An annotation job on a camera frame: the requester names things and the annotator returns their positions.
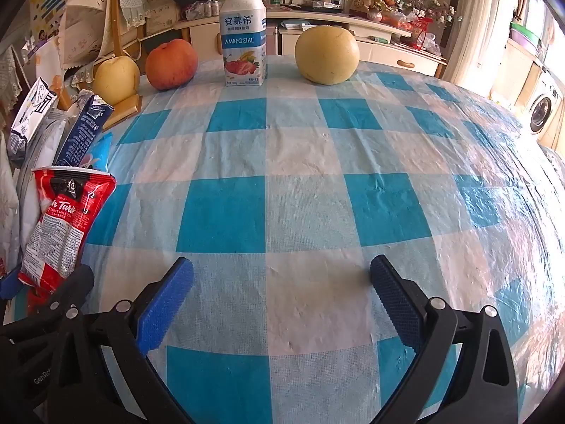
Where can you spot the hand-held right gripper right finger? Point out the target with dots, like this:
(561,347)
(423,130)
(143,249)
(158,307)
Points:
(397,304)

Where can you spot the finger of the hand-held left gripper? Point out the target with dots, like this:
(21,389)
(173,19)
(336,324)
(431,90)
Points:
(75,282)
(8,289)

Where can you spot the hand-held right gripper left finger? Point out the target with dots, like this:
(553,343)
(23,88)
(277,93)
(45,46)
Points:
(165,307)

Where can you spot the red milk tea packet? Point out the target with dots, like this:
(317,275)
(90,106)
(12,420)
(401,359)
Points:
(62,225)

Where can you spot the blue and white snack packet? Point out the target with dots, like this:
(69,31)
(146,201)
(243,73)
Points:
(84,128)

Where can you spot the silver milk carton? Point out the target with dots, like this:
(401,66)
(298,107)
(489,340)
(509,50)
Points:
(31,115)
(50,137)

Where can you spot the light blue cow packet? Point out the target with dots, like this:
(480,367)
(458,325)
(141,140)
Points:
(100,150)

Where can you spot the crumpled silver milk carton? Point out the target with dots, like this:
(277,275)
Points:
(50,137)

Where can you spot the blue checked tablecloth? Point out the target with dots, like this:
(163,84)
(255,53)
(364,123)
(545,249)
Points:
(309,163)

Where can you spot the yellow flat box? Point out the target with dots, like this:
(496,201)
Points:
(126,110)

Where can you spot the yellow pear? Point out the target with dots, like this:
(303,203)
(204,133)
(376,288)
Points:
(115,84)
(326,55)

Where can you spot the red apple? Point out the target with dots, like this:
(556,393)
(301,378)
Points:
(171,65)

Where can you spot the white washing machine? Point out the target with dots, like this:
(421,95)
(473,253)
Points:
(543,106)

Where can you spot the white TV cabinet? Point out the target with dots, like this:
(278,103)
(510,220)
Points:
(379,53)

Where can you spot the wooden chair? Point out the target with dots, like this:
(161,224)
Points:
(115,31)

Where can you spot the cream printed chair cover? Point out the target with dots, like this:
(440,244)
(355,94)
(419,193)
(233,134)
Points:
(84,22)

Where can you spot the red gift bag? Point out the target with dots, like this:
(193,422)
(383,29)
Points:
(423,33)

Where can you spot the white yogurt bottle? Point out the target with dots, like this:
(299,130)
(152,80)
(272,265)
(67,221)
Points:
(244,44)

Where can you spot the light blue lace cloth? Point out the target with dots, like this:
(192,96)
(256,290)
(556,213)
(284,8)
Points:
(130,2)

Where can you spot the cream curtain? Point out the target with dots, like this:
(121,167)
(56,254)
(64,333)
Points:
(485,31)

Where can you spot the wrapped pack of silver cans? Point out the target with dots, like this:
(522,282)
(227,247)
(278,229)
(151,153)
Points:
(205,9)

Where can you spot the gold gift bag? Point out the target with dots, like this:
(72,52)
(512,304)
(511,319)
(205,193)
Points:
(364,0)

